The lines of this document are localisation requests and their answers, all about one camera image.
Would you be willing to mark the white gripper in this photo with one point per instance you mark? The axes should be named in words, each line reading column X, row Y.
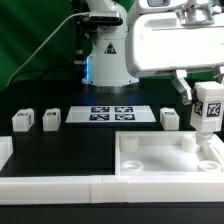
column 157, row 43

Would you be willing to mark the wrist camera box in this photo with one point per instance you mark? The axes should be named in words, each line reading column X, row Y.
column 158, row 6

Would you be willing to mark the white U-shaped fence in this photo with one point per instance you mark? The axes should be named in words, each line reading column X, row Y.
column 203, row 186

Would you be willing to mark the white square table top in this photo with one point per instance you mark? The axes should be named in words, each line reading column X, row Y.
column 146, row 152

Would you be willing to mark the white marker sheet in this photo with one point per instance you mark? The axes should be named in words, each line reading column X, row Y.
column 110, row 114

